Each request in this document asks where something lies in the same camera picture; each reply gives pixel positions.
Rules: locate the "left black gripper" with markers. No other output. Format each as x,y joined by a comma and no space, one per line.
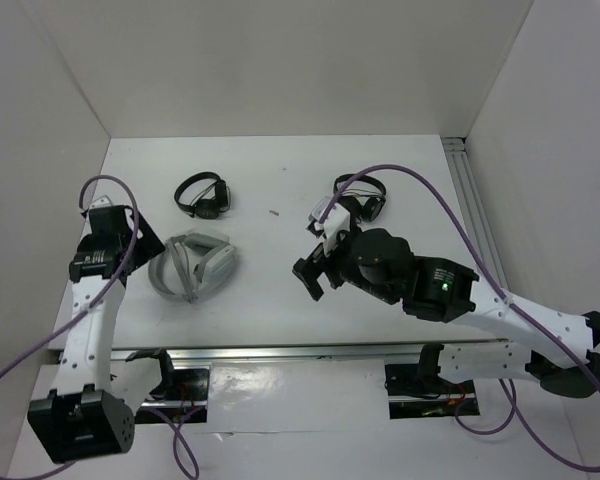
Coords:
148,245

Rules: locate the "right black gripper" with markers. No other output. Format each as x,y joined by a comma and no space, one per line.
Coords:
307,270

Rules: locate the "white over-ear headphones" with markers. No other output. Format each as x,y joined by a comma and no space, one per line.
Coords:
203,260

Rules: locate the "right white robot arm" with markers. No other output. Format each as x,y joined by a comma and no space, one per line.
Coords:
553,349

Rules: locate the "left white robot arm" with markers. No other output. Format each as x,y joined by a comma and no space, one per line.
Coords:
90,412

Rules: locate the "black headphones left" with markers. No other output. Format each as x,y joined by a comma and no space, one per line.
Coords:
211,202

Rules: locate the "black headphones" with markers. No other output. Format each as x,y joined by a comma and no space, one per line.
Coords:
211,202
364,199

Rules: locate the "black headphones right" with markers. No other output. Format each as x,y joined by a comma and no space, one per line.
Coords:
364,199

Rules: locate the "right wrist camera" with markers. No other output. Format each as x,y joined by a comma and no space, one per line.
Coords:
327,223

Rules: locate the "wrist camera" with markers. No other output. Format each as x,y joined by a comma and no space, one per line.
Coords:
100,202
327,223

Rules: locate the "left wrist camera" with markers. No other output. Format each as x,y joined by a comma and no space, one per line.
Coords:
100,202

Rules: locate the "aluminium front rail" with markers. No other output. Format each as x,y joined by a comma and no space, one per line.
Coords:
394,352

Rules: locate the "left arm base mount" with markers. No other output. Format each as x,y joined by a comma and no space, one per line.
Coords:
182,393

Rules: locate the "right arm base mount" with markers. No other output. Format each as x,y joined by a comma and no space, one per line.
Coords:
410,397

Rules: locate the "aluminium side rail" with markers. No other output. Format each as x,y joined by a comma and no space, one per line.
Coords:
472,208

